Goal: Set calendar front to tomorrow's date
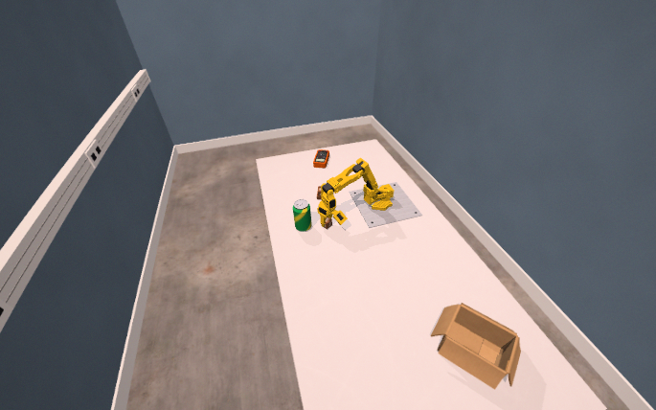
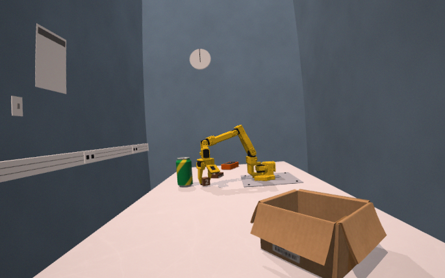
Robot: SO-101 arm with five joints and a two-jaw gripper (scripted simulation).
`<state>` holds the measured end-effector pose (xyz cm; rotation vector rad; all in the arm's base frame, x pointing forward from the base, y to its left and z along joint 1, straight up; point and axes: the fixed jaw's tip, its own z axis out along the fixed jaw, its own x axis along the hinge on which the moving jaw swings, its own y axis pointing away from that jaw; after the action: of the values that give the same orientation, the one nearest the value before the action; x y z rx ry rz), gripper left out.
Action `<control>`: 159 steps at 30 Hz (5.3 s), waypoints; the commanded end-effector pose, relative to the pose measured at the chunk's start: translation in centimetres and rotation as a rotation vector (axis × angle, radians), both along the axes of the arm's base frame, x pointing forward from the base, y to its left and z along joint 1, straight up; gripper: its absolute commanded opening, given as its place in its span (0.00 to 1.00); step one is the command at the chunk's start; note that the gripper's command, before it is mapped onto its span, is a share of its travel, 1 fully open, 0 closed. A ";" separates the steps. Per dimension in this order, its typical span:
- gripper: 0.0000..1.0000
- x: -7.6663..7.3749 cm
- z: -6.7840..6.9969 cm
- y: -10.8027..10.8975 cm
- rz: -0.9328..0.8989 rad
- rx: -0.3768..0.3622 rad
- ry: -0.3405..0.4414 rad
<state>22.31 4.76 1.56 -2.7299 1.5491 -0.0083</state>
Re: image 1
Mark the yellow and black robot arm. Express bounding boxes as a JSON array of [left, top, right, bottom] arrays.
[[321, 158, 393, 211]]

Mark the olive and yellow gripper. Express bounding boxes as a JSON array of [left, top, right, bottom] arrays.
[[317, 201, 348, 227]]

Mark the green drink can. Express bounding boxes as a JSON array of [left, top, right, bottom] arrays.
[[292, 199, 312, 232]]

